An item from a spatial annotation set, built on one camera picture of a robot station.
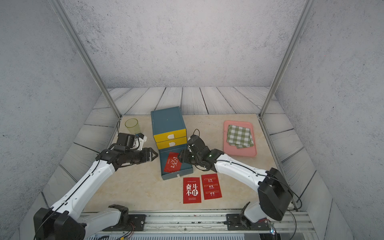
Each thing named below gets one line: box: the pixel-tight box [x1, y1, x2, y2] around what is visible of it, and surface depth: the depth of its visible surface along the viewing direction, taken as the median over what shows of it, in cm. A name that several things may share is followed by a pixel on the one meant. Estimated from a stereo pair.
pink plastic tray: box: [223, 120, 257, 157], surface depth 110 cm
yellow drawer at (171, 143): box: [156, 136, 188, 150], surface depth 91 cm
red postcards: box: [201, 173, 223, 200], surface depth 86 cm
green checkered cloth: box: [226, 125, 254, 149], surface depth 107 cm
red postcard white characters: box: [183, 177, 202, 204], surface depth 85 cm
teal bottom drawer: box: [158, 145, 194, 181], surface depth 91 cm
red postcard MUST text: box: [164, 152, 182, 173], surface depth 96 cm
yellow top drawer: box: [153, 128, 187, 143], surface depth 86 cm
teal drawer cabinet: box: [150, 106, 188, 163], surface depth 90 cm
